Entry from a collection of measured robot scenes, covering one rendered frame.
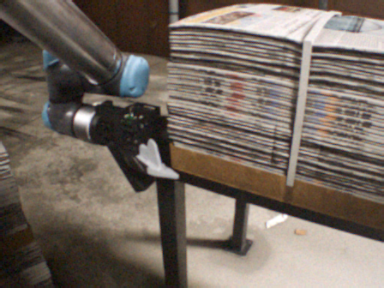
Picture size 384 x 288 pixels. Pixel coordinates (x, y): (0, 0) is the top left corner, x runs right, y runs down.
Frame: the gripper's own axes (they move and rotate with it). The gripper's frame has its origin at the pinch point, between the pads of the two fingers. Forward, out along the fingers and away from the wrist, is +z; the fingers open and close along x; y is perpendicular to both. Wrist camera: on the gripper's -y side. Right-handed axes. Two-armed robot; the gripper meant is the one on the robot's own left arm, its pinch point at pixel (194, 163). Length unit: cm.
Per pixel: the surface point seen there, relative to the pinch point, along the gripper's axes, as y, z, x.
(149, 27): -37, -247, 324
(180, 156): 3.5, 0.1, -4.4
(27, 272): -26.3, -30.2, -21.1
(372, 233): -9.6, 31.9, 7.6
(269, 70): 18.8, 12.8, -4.7
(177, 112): 10.7, 0.0, -4.8
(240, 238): -71, -10, 58
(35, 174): -78, -141, 53
